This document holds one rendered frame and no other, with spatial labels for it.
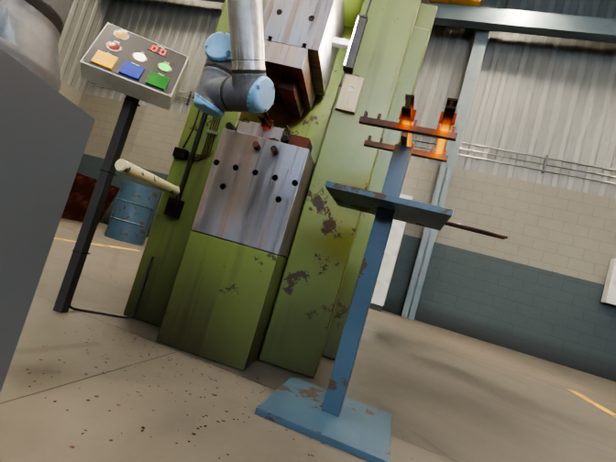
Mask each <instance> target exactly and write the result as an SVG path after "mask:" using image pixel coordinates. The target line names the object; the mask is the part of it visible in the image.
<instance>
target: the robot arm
mask: <svg viewBox="0 0 616 462"><path fill-rule="evenodd" d="M72 2H73V0H0V49H2V50H3V51H5V52H6V53H7V54H9V55H10V56H11V57H13V58H14V59H15V60H17V61H18V62H20V63H21V64H22V65H24V66H25V67H26V68H28V69H29V70H30V71H32V72H33V73H35V74H36V75H37V76H38V77H39V78H40V79H42V80H43V81H44V82H45V83H47V84H48V85H50V86H51V87H52V88H54V89H55V90H56V91H58V92H59V91H60V88H61V69H60V58H59V40H60V37H61V32H62V30H63V28H64V25H65V22H66V19H67V17H68V15H69V12H70V9H71V7H72ZM227 11H228V24H229V33H226V32H216V33H214V34H212V35H211V36H210V37H209V38H208V39H207V40H206V41H205V43H204V52H205V55H206V56H207V59H206V62H205V65H204V67H203V73H202V76H201V79H200V81H199V84H198V87H197V90H196V93H195V96H194V99H193V103H194V105H195V106H196V107H197V108H198V109H200V110H201V111H203V112H204V113H206V114H208V115H210V116H214V117H219V118H221V117H223V116H224V115H225V111H227V112H234V111H235V112H247V113H251V114H256V113H264V112H267V111H268V110H269V109H270V108H271V106H272V105H274V103H273V101H274V97H275V89H274V84H273V82H272V80H271V79H270V78H269V77H267V75H266V67H265V54H264V32H263V9H262V0H227Z"/></svg>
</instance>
